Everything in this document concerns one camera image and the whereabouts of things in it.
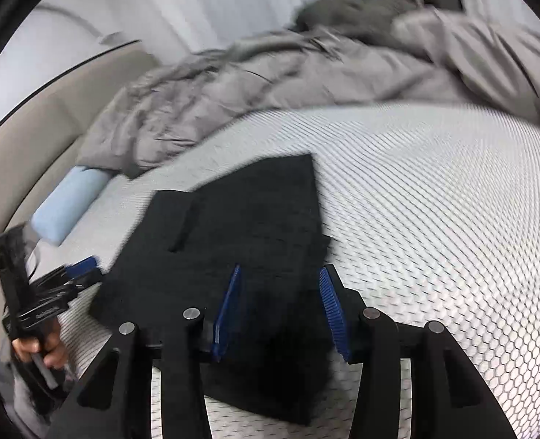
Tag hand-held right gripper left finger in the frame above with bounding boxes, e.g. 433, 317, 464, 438
46, 263, 243, 439

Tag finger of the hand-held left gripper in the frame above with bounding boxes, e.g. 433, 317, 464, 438
34, 257, 104, 290
27, 281, 102, 314

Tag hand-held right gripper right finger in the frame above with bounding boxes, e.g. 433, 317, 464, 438
318, 264, 520, 439

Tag black pants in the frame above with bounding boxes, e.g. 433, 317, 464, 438
88, 153, 340, 426

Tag person's left hand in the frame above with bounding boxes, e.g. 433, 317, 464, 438
11, 319, 70, 370

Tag light blue pillow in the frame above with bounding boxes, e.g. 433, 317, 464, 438
31, 166, 111, 247

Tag beige padded headboard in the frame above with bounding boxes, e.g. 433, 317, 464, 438
0, 38, 162, 330

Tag white honeycomb-patterned mattress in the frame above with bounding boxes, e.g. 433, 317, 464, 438
46, 100, 540, 439

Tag grey duvet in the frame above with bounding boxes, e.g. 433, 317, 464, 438
75, 7, 540, 180

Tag white curtain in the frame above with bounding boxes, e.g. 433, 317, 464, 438
126, 0, 318, 64

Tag dark grey cloth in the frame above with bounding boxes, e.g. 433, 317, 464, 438
295, 0, 419, 44

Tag grey curved cable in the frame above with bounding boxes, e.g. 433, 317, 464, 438
34, 4, 108, 40

